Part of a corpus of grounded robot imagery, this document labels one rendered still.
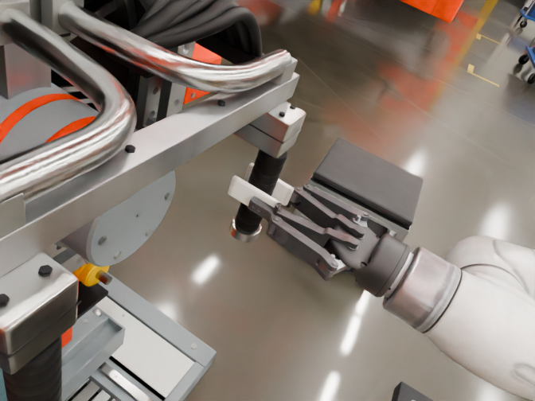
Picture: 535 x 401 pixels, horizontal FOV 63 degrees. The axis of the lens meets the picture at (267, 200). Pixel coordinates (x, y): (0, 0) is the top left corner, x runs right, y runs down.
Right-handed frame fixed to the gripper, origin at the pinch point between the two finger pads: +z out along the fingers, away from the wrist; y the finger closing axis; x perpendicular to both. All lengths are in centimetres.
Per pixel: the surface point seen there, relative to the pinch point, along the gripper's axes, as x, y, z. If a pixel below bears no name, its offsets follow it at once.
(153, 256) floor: -83, 42, 41
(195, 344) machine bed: -75, 20, 8
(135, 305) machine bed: -75, 19, 29
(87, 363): -66, -5, 23
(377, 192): -49, 97, -12
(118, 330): -68, 7, 24
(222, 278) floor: -83, 51, 18
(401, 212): -49, 93, -23
